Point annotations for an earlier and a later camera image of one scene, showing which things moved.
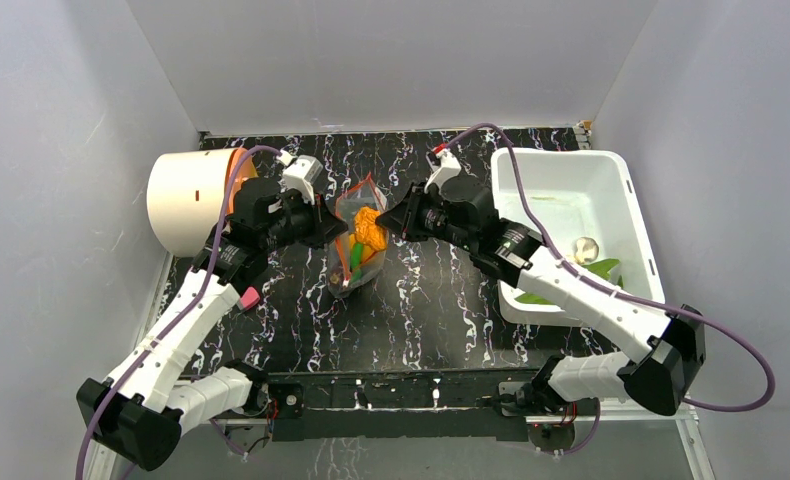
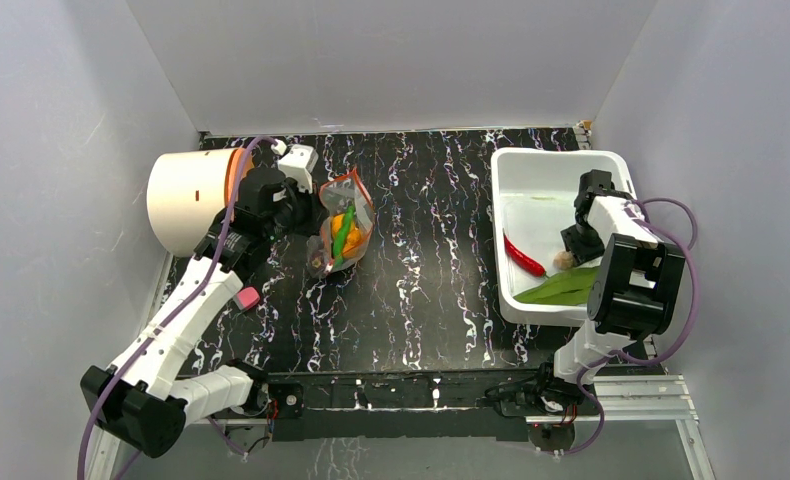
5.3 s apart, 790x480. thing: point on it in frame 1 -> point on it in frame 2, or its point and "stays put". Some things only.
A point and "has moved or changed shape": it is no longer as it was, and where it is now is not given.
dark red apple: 337,279 -> 317,263
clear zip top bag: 359,257 has moved or changed shape
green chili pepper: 356,260 -> 341,237
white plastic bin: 576,194 stays put
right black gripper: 414,216 -> 584,234
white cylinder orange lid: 187,193 stays put
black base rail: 301,405 stays put
